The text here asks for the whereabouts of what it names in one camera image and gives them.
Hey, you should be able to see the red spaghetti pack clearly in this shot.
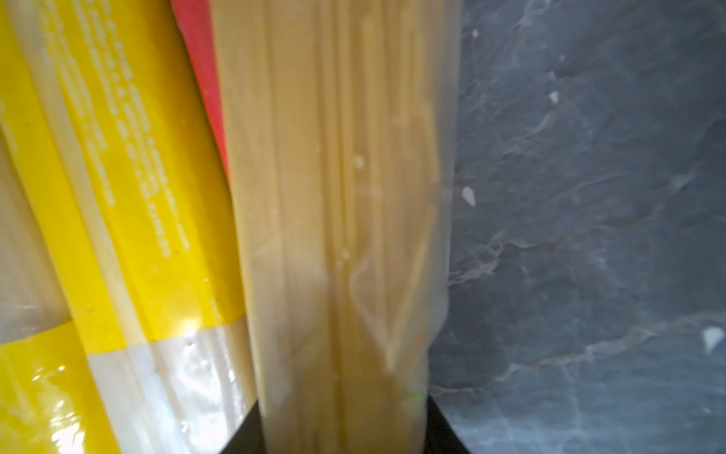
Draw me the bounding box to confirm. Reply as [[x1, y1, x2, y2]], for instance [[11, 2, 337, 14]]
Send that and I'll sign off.
[[170, 0, 229, 174]]

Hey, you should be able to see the yellow spaghetti pack barcode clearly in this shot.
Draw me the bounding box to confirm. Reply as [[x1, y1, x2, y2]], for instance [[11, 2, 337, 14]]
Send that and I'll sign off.
[[1, 1, 255, 453]]

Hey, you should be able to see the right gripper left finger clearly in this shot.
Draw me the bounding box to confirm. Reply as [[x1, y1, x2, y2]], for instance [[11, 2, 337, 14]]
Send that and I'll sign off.
[[220, 402, 266, 454]]

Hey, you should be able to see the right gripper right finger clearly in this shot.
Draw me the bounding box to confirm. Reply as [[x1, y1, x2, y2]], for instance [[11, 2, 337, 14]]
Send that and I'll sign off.
[[425, 395, 470, 454]]

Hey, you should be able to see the yellow spaghetti pack white lettering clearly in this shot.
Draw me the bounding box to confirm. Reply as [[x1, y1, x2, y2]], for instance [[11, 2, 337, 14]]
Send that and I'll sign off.
[[1, 102, 119, 453]]

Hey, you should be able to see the yellow spaghetti pack top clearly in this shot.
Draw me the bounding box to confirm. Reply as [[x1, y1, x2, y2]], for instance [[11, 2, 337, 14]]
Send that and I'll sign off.
[[210, 1, 463, 453]]

